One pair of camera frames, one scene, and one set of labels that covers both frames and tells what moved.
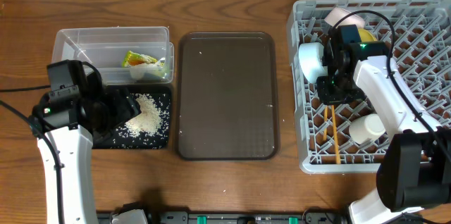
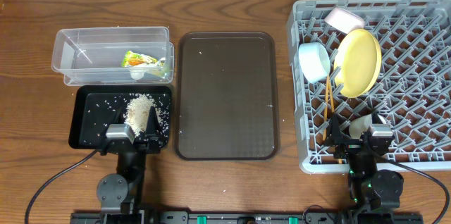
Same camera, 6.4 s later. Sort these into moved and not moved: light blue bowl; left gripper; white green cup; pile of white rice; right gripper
Moved: left gripper; right gripper
Not moved: light blue bowl; pile of white rice; white green cup
